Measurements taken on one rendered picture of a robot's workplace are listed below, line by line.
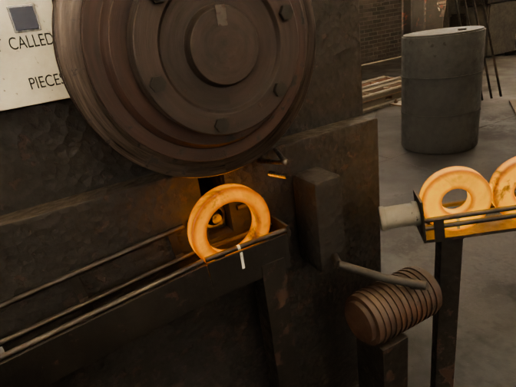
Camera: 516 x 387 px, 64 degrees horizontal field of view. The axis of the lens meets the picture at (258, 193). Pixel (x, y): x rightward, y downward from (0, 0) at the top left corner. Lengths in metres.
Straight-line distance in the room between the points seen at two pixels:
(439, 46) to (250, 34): 2.71
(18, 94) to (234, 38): 0.40
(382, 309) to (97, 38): 0.78
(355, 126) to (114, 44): 0.64
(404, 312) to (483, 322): 0.82
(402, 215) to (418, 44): 2.45
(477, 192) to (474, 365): 0.76
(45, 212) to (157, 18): 0.42
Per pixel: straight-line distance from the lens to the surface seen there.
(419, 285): 1.02
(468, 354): 1.69
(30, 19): 0.85
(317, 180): 0.94
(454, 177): 1.03
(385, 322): 1.01
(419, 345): 1.69
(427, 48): 3.36
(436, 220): 1.04
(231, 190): 0.85
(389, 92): 5.27
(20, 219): 0.87
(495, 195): 1.08
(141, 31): 0.65
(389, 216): 1.03
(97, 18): 0.71
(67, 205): 0.87
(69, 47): 0.72
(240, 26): 0.70
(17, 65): 0.85
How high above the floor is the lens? 1.15
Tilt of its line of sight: 23 degrees down
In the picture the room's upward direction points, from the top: 8 degrees counter-clockwise
